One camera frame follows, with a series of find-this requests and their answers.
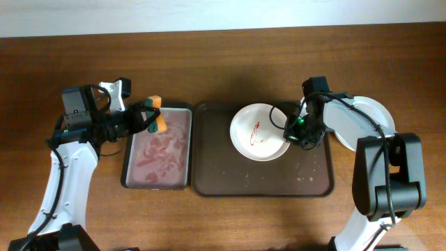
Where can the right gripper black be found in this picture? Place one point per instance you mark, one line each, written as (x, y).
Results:
(292, 136)

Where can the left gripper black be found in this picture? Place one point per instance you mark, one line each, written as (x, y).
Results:
(134, 111)

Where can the green orange sponge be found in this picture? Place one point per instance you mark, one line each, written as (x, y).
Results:
(154, 119)

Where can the pale green plate front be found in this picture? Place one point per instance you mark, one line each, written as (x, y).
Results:
(257, 134)

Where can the white plate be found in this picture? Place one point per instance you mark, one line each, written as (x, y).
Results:
(377, 112)

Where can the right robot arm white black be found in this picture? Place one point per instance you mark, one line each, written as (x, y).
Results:
(388, 176)

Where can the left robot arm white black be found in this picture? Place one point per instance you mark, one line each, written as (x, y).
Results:
(75, 151)

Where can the small tray with pink water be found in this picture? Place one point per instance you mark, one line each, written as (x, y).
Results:
(160, 161)

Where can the large brown serving tray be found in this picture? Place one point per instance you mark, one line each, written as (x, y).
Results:
(219, 170)

